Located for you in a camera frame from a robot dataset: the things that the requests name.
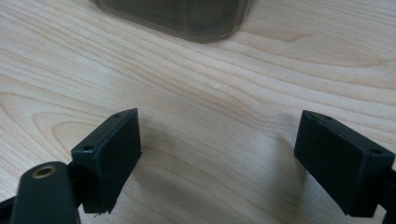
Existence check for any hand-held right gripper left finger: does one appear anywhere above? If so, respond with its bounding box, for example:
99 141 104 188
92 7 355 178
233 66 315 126
70 107 143 216

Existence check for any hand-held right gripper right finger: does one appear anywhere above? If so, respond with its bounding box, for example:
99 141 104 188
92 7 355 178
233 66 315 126
293 109 396 218

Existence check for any grey transparent storage container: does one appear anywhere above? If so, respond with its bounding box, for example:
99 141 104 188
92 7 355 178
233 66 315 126
88 0 257 44

